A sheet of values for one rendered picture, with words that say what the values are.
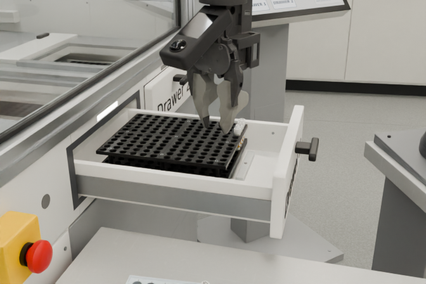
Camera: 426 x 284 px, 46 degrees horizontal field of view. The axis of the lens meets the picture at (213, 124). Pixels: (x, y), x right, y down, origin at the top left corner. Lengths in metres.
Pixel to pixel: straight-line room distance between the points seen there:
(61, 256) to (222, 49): 0.41
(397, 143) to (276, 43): 0.72
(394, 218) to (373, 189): 1.37
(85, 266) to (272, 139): 0.41
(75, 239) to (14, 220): 0.22
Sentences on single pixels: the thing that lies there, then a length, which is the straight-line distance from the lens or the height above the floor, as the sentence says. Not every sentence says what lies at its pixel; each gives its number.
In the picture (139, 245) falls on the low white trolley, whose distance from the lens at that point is 0.85.
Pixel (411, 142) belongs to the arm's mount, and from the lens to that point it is 1.23.
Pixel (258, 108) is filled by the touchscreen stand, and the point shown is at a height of 0.62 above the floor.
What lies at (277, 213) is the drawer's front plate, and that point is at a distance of 0.73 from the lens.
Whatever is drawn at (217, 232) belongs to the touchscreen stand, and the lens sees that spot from 2.13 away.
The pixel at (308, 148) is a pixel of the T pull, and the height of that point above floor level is 0.91.
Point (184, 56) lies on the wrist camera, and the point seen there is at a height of 1.09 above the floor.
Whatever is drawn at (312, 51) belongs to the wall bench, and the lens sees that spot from 3.81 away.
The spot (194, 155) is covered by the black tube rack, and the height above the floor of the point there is 0.90.
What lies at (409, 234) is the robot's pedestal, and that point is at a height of 0.60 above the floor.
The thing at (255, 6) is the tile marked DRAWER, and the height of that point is 1.00.
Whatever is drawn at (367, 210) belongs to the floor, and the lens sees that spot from 2.45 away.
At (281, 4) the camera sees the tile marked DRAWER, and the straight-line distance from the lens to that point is 1.66.
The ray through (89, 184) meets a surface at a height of 0.86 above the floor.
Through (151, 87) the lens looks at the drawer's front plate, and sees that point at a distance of 1.06.
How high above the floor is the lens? 1.26
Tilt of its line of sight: 23 degrees down
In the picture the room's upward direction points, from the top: straight up
